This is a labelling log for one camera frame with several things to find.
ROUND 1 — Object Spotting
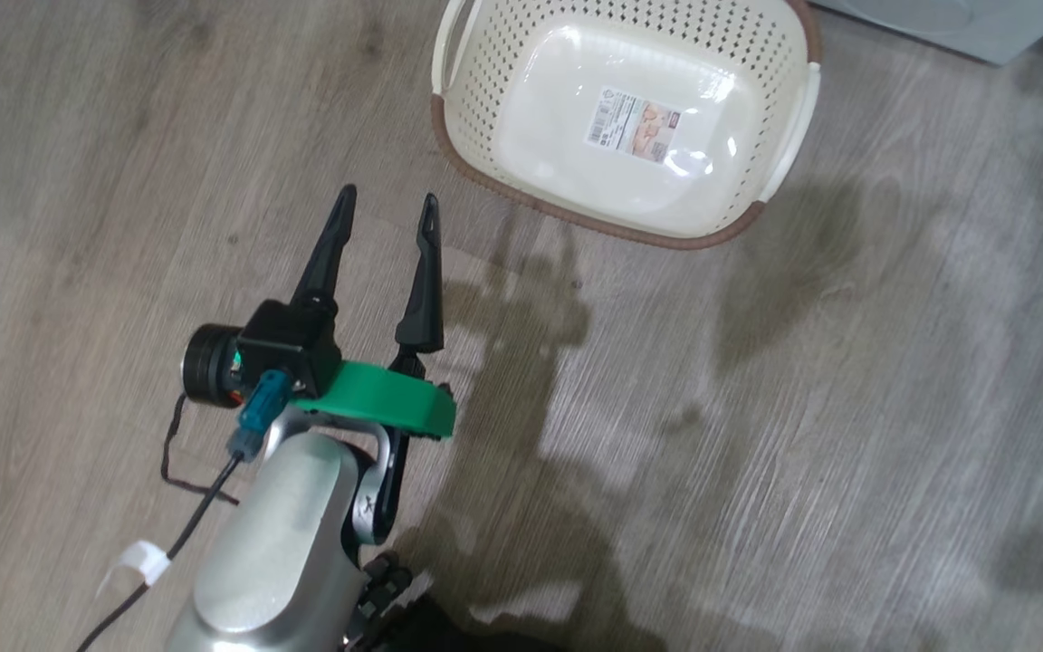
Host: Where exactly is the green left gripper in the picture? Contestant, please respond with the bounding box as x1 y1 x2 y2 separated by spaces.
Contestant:
291 184 457 442

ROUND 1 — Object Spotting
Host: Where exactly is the cream perforated laundry basket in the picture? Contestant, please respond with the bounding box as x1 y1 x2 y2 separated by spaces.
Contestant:
430 0 823 252

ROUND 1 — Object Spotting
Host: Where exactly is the printed basket label sticker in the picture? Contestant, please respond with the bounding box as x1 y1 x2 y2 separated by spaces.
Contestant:
584 85 684 167

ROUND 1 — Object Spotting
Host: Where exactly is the white front-load washing machine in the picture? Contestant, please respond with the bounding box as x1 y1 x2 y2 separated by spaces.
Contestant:
809 0 1043 67

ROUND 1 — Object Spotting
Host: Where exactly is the blue left cable connector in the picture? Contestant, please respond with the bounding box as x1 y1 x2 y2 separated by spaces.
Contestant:
229 369 292 459

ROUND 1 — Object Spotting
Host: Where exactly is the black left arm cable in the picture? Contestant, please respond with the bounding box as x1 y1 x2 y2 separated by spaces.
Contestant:
78 394 246 652

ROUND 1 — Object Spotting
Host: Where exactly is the white tape cable tag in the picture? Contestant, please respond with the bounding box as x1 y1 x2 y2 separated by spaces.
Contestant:
96 540 172 599

